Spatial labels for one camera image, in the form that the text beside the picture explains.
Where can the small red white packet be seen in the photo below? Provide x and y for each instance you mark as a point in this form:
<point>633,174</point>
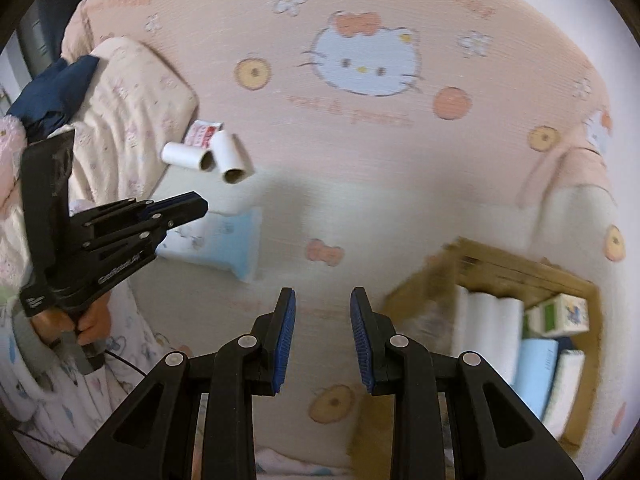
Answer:
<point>202,132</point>

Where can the pink cartoon printed mat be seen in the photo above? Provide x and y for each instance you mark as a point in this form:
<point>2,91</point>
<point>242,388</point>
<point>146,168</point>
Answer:
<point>350,185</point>

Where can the white patterned pyjama leg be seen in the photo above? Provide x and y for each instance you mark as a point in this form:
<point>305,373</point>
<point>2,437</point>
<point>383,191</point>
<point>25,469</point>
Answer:
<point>75,405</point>

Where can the small white green box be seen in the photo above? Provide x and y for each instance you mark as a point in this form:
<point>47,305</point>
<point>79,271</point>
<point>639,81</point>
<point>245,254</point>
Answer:
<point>531,319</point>

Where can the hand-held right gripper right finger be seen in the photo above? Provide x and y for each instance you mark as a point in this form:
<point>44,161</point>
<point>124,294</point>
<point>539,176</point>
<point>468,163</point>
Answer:
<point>361,340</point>

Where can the peach floral pillow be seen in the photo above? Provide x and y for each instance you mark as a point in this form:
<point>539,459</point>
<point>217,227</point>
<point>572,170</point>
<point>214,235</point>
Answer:
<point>135,110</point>

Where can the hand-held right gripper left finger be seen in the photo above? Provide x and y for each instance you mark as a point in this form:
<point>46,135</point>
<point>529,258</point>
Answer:
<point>286,340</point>

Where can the white carton with cartoon print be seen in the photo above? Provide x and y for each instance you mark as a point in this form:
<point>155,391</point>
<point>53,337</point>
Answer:
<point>562,315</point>

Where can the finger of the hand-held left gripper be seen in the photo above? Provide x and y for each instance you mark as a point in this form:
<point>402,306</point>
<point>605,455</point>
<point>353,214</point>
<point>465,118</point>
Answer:
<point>150,235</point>
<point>180,208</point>

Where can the light blue packet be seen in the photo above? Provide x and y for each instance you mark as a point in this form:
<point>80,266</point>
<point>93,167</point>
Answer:
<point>535,370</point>

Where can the navy blue cloth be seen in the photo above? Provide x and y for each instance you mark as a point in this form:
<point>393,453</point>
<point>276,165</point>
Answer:
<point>55,90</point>

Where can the white flat pack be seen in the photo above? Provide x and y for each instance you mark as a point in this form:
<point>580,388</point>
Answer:
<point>565,390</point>

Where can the dark grey furniture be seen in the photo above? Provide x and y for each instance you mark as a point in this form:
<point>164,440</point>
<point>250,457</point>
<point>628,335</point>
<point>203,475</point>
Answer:
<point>37,25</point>

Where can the person's left hand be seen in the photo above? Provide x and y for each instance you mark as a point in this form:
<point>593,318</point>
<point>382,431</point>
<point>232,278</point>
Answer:
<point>95,322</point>

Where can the pink fluffy cloth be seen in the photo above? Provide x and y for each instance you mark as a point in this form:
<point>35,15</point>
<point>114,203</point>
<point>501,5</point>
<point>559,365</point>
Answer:
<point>10,160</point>

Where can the cardboard box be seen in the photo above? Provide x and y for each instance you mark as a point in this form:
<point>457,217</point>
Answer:
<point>500,260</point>

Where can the blue tissue packet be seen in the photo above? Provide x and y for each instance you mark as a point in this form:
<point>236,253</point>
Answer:
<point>225,242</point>

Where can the white paper tube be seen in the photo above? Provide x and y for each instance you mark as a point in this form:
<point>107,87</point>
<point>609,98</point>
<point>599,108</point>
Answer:
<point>185,155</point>
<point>466,325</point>
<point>230,157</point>
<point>500,335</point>

